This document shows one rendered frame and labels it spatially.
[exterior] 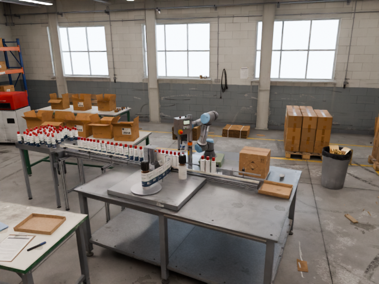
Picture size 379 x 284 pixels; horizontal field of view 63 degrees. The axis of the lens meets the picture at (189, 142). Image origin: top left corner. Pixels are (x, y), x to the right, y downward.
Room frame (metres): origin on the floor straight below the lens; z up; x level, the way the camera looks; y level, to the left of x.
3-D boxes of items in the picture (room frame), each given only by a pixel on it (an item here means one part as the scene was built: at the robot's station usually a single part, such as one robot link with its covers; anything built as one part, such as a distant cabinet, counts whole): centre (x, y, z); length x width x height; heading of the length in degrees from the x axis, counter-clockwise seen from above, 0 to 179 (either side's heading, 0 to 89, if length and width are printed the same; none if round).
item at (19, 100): (7.28, 4.32, 0.61); 0.70 x 0.60 x 1.22; 85
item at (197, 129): (7.56, 0.07, 0.16); 0.65 x 0.54 x 0.32; 78
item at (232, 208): (3.13, -0.05, 0.82); 2.10 x 1.50 x 0.02; 64
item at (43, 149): (4.41, 2.10, 0.46); 0.73 x 0.62 x 0.93; 64
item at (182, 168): (2.99, 0.08, 1.03); 0.09 x 0.09 x 0.30
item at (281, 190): (2.84, -0.87, 0.85); 0.30 x 0.26 x 0.04; 64
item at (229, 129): (7.71, -1.22, 0.11); 0.65 x 0.54 x 0.22; 71
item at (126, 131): (4.91, 1.04, 0.97); 0.51 x 0.39 x 0.37; 169
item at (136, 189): (2.82, 0.44, 0.89); 0.31 x 0.31 x 0.01
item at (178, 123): (3.40, 0.08, 1.38); 0.17 x 0.10 x 0.19; 119
